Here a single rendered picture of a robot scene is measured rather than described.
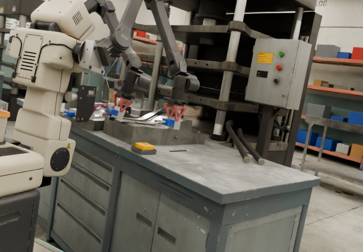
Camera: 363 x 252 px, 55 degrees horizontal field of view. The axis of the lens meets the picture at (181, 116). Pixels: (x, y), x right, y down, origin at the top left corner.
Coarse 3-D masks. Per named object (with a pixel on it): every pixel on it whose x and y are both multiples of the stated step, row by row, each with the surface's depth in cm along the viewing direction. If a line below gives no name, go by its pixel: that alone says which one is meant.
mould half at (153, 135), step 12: (108, 120) 177; (120, 120) 172; (132, 120) 181; (108, 132) 177; (120, 132) 169; (132, 132) 162; (144, 132) 166; (156, 132) 171; (168, 132) 177; (180, 132) 182; (192, 132) 193; (132, 144) 163; (156, 144) 173; (168, 144) 178; (180, 144) 184; (192, 144) 190
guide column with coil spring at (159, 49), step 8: (168, 0) 269; (168, 16) 272; (160, 48) 273; (160, 56) 274; (160, 64) 276; (152, 72) 276; (152, 80) 276; (152, 88) 276; (152, 96) 277; (152, 104) 278
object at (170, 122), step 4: (172, 116) 165; (156, 120) 156; (160, 120) 158; (164, 120) 160; (168, 120) 158; (172, 120) 160; (180, 120) 163; (164, 124) 160; (168, 124) 159; (172, 124) 161; (176, 124) 162; (172, 128) 162; (176, 128) 162
